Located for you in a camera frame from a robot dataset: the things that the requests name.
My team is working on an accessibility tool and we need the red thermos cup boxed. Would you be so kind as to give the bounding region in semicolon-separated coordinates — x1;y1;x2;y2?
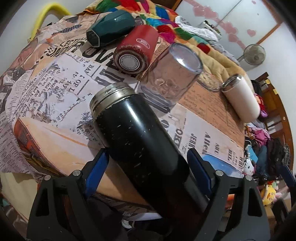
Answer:
113;25;158;74

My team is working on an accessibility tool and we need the wooden bed headboard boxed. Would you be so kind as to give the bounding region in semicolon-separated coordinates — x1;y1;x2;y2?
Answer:
255;72;294;170

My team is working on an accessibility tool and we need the white suitcase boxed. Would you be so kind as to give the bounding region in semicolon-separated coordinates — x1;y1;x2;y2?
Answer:
198;20;222;40

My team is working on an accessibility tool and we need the sliding wardrobe with hearts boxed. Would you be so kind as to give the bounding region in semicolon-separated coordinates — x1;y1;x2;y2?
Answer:
176;1;283;50

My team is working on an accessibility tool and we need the white standing fan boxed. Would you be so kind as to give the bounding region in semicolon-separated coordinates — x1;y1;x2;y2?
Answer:
238;44;266;66

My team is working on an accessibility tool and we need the black thermos bottle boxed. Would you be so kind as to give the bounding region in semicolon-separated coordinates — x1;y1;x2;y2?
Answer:
89;82;207;220

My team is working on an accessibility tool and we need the dark green faceted cup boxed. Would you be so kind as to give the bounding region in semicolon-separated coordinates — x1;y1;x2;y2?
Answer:
86;10;135;48

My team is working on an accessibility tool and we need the yellow plush toy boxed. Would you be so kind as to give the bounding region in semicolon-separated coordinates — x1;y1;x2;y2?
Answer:
260;184;277;206

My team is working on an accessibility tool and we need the colourful patchwork quilt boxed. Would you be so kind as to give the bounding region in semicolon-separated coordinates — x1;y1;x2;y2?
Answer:
85;0;254;90

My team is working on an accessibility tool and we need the white cylindrical cup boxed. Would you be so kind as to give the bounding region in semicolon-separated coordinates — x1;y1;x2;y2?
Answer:
221;74;260;123

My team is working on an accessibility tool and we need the clear glass cup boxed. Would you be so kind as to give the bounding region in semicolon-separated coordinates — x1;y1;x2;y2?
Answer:
140;43;203;108

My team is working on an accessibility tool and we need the white grey crumpled cloth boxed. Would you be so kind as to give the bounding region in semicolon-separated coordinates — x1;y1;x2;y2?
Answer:
175;16;219;42

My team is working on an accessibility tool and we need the white dog plush toy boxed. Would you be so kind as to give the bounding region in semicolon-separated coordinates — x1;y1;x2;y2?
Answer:
243;157;255;176

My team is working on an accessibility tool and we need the newspaper print tablecloth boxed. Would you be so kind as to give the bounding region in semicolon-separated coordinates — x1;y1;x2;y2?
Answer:
0;11;246;209

